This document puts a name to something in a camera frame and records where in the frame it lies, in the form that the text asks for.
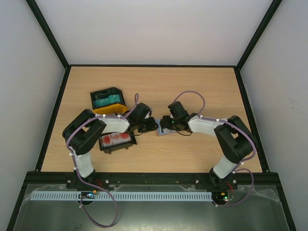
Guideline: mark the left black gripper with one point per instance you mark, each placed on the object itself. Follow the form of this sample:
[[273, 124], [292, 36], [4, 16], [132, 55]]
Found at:
[[151, 125]]

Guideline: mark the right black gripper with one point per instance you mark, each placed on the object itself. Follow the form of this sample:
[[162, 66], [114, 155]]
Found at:
[[165, 122]]

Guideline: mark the brown leather card holder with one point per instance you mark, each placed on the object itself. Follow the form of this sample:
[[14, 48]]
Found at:
[[163, 131]]

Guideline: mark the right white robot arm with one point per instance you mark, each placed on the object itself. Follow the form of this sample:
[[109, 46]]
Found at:
[[235, 139]]

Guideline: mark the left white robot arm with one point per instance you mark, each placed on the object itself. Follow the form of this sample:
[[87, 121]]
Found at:
[[84, 131]]

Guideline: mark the yellow bin with white cards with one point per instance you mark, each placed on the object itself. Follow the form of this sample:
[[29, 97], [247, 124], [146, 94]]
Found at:
[[111, 109]]

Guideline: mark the black bin with red cards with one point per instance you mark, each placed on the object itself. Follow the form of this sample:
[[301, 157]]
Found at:
[[125, 146]]

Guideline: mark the red card stack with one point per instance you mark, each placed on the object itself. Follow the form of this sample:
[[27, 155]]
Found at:
[[113, 139]]

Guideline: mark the teal card stack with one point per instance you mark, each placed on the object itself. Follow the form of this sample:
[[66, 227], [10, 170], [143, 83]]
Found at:
[[106, 101]]

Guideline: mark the black bin with teal cards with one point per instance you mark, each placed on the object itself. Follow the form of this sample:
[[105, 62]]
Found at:
[[105, 93]]

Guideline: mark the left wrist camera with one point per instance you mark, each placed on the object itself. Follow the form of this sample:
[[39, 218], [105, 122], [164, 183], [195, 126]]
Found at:
[[149, 114]]

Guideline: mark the light blue slotted cable duct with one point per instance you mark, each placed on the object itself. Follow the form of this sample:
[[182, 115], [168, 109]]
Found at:
[[121, 196]]

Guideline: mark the black aluminium frame rail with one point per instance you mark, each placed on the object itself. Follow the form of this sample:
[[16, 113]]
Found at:
[[201, 181]]

